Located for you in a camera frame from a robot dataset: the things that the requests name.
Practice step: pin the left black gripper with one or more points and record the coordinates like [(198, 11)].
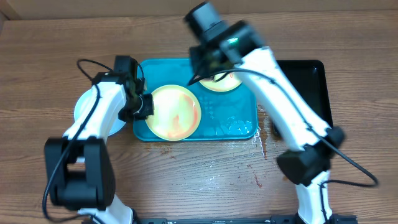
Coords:
[(149, 109)]

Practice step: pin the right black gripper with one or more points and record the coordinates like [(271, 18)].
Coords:
[(200, 67)]

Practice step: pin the light blue plate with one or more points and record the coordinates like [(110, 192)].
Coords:
[(80, 106)]

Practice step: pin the yellow-green plate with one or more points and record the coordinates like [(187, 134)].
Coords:
[(222, 82), (177, 113)]

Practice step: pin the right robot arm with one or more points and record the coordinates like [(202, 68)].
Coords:
[(311, 141)]

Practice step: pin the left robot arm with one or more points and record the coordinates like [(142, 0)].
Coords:
[(80, 175)]

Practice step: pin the teal plastic serving tray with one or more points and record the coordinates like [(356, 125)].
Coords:
[(231, 115)]

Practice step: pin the black rectangular tray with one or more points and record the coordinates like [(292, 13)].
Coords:
[(309, 79)]

